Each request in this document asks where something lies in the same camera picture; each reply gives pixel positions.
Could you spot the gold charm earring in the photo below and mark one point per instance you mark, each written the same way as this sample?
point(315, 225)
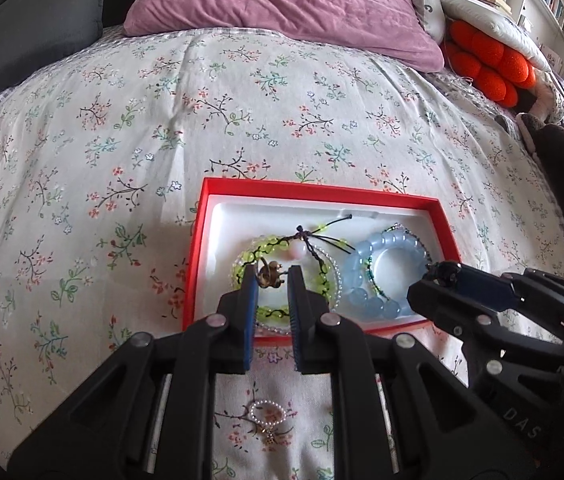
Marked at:
point(268, 436)
point(270, 274)

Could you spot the orange knot cushion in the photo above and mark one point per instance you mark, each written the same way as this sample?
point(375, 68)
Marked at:
point(498, 71)

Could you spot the floral bed quilt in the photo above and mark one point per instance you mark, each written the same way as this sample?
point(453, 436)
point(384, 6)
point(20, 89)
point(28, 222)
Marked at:
point(102, 157)

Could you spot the purple pillow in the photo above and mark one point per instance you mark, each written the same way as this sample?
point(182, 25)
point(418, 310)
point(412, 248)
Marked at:
point(387, 27)

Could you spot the red jewelry box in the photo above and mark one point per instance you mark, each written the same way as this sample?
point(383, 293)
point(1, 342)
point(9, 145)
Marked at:
point(359, 249)

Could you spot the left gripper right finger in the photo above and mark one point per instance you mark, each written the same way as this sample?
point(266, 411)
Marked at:
point(398, 413)

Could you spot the white printed pillow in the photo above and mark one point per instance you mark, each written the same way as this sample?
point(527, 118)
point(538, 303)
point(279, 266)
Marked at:
point(424, 0)

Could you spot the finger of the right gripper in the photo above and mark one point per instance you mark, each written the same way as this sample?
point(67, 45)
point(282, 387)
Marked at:
point(460, 317)
point(489, 290)

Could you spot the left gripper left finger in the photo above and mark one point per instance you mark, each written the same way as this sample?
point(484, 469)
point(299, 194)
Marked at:
point(147, 411)

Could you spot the white quilted cushion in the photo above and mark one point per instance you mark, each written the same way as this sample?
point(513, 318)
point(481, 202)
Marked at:
point(498, 26)

